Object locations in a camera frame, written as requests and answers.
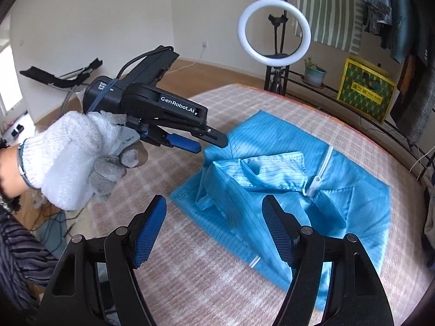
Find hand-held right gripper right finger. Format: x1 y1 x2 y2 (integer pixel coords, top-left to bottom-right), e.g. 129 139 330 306
262 195 395 326

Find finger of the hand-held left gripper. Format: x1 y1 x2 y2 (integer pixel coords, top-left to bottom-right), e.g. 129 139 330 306
160 119 229 149
138 122 202 153

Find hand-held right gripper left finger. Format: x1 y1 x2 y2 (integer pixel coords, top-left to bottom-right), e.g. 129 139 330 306
41 195 168 326

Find light blue jacket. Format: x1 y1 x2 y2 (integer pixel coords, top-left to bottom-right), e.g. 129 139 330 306
169 109 391 311

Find black metal clothes rack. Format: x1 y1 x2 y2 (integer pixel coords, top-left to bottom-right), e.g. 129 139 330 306
284 0 435 184

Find person's left hand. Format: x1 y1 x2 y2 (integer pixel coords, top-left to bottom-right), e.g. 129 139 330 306
20 110 148 211

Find plaid bed blanket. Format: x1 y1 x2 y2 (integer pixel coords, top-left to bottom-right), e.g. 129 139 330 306
71 83 429 326

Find small potted plant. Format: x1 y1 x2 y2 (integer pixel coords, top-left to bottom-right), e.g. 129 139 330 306
303 57 327 87

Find person's striped clothing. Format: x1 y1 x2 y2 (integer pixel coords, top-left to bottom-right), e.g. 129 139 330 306
0 193 60 326

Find window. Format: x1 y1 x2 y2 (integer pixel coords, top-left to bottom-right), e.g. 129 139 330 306
0 41 17 116

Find yellow green patterned box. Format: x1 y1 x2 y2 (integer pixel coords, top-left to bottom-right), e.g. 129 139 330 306
336 57 397 124

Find green striped white cloth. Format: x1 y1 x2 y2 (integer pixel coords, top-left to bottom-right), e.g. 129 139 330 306
295 0 366 55

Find grey plaid coat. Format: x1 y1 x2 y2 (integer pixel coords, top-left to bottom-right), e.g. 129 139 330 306
389 61 435 143

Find denim jacket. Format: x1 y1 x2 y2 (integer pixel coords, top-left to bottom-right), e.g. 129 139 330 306
362 0 393 35

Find teal jacket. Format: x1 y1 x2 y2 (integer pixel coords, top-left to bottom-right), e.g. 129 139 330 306
379 0 413 63

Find black jacket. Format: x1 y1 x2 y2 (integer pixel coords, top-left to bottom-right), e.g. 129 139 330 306
408 0 435 62

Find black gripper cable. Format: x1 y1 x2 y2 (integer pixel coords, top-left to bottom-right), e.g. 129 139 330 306
117 48 170 79

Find tangled floor cables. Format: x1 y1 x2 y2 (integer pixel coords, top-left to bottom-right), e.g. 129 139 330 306
34 190 89 245

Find white ring light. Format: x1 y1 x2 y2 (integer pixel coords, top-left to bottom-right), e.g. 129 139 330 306
237 0 311 96

